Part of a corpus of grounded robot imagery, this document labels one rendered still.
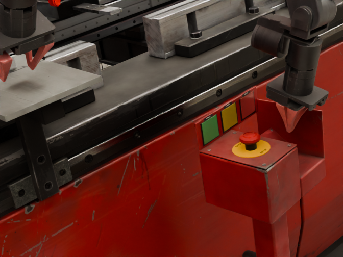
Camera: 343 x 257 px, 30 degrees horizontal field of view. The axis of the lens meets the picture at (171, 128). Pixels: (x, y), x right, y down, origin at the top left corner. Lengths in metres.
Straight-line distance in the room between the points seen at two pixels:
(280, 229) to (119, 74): 0.48
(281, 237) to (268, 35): 0.43
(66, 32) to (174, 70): 0.35
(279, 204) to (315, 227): 0.72
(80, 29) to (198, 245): 0.61
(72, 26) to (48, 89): 0.60
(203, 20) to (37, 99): 0.64
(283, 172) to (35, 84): 0.47
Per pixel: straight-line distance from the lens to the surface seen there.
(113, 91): 1.34
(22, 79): 1.13
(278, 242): 1.36
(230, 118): 1.29
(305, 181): 1.28
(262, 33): 1.20
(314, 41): 1.18
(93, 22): 1.66
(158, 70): 1.41
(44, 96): 1.02
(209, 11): 1.56
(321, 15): 1.14
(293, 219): 1.80
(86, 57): 1.34
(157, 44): 1.48
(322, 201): 1.89
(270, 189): 1.18
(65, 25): 1.61
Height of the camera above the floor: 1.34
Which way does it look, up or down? 25 degrees down
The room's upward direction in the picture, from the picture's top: 10 degrees counter-clockwise
